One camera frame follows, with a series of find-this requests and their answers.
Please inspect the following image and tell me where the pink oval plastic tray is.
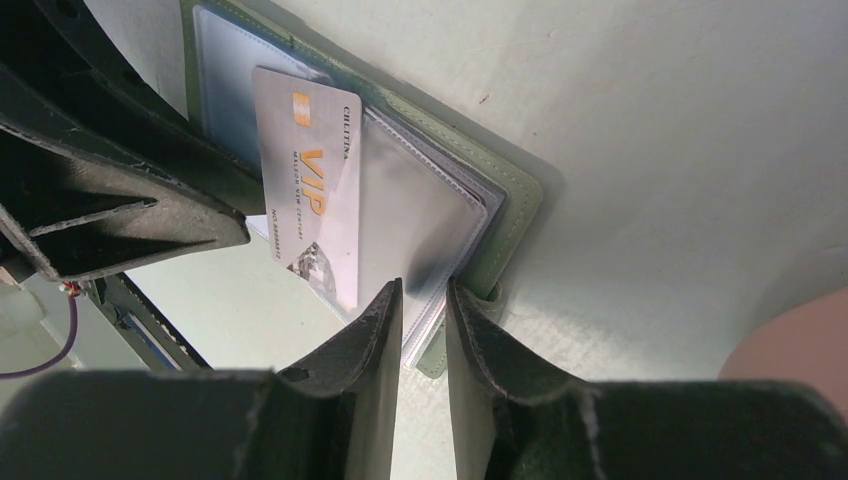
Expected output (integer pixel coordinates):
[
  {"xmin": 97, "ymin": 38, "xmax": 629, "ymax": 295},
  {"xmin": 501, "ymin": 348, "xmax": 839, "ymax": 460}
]
[{"xmin": 718, "ymin": 288, "xmax": 847, "ymax": 417}]

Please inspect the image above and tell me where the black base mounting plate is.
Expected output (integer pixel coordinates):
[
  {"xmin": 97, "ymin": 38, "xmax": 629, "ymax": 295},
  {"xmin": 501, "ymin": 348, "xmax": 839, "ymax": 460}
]
[{"xmin": 82, "ymin": 273, "xmax": 210, "ymax": 371}]

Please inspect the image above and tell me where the green leather card holder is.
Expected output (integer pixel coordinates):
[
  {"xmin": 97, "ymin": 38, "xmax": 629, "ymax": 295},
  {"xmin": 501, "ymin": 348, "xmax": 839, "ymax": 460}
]
[{"xmin": 181, "ymin": 1, "xmax": 543, "ymax": 379}]

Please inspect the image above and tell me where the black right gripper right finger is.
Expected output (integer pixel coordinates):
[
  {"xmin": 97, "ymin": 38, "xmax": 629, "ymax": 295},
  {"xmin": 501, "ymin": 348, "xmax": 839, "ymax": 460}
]
[{"xmin": 446, "ymin": 281, "xmax": 847, "ymax": 479}]

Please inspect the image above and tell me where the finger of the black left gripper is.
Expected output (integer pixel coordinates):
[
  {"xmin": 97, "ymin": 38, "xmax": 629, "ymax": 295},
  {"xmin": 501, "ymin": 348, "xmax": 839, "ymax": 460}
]
[
  {"xmin": 26, "ymin": 1, "xmax": 265, "ymax": 215},
  {"xmin": 0, "ymin": 66, "xmax": 252, "ymax": 283}
]

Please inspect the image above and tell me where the white printed credit card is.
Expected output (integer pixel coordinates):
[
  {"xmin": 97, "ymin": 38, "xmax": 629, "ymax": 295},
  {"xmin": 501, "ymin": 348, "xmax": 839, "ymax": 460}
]
[{"xmin": 252, "ymin": 67, "xmax": 363, "ymax": 311}]

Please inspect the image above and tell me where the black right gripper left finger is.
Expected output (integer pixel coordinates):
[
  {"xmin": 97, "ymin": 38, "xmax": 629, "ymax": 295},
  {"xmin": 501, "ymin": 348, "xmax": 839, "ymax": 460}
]
[{"xmin": 1, "ymin": 279, "xmax": 403, "ymax": 479}]

